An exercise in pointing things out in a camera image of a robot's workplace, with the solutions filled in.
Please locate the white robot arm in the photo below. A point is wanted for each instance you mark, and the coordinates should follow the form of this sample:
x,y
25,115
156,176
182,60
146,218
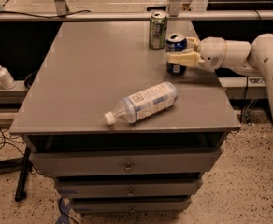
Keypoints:
x,y
253,59

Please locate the middle grey drawer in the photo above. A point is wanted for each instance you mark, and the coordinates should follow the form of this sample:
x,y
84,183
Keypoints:
x,y
129,188

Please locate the blue pepsi can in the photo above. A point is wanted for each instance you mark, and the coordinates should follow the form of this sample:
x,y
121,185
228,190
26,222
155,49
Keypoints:
x,y
175,42

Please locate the bottom grey drawer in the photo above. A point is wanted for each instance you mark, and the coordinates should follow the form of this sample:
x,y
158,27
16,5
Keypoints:
x,y
140,205

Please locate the white pump dispenser bottle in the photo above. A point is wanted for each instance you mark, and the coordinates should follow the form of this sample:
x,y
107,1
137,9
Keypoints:
x,y
6,79

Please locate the clear plastic water bottle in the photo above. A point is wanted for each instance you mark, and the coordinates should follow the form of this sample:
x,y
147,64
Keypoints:
x,y
142,104

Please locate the green soda can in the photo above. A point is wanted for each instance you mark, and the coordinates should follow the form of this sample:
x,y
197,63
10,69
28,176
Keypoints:
x,y
157,33

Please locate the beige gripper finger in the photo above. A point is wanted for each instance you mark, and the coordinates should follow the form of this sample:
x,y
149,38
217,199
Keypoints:
x,y
188,59
192,43

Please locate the black stand leg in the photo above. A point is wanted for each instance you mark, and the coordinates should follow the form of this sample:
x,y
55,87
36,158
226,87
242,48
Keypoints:
x,y
26,168

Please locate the grey drawer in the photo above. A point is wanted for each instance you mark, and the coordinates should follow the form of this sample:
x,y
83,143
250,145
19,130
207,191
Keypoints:
x,y
140,205
138,162
129,188

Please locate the metal frame rail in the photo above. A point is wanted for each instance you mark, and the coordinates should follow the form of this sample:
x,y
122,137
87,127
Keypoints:
x,y
209,15

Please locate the top grey drawer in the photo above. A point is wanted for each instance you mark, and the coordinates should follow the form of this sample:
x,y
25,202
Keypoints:
x,y
138,162

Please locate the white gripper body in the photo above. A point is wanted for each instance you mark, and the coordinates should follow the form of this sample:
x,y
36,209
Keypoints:
x,y
211,54

